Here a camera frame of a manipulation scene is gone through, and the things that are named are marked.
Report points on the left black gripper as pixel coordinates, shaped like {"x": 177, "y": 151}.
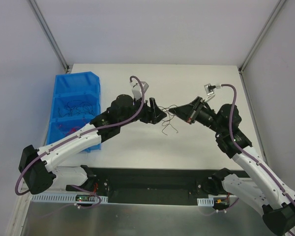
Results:
{"x": 149, "y": 111}

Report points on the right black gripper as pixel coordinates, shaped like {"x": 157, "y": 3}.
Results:
{"x": 194, "y": 112}

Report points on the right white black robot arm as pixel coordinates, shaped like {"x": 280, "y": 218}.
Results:
{"x": 270, "y": 196}

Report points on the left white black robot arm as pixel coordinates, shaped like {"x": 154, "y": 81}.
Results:
{"x": 38, "y": 165}

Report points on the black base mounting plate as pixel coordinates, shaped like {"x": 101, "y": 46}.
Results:
{"x": 149, "y": 186}

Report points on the blue plastic compartment bin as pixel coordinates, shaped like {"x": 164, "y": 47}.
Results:
{"x": 76, "y": 101}

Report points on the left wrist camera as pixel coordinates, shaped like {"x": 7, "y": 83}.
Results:
{"x": 136, "y": 89}

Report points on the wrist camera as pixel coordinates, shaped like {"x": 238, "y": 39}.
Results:
{"x": 210, "y": 91}
{"x": 136, "y": 89}

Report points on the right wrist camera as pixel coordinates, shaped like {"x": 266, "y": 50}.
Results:
{"x": 210, "y": 91}

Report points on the aluminium front rail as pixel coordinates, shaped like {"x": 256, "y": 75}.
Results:
{"x": 40, "y": 183}

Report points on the right white cable duct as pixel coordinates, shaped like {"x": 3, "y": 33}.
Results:
{"x": 205, "y": 202}

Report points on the white cable duct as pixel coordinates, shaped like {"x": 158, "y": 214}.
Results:
{"x": 205, "y": 202}
{"x": 65, "y": 198}

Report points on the right aluminium corner post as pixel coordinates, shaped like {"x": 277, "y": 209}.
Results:
{"x": 262, "y": 34}

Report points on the aluminium corner post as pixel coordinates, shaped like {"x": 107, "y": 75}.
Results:
{"x": 49, "y": 35}
{"x": 262, "y": 34}

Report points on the left white cable duct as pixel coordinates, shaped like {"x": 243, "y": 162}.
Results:
{"x": 65, "y": 198}

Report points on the left aluminium corner post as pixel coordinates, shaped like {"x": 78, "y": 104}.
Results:
{"x": 49, "y": 35}

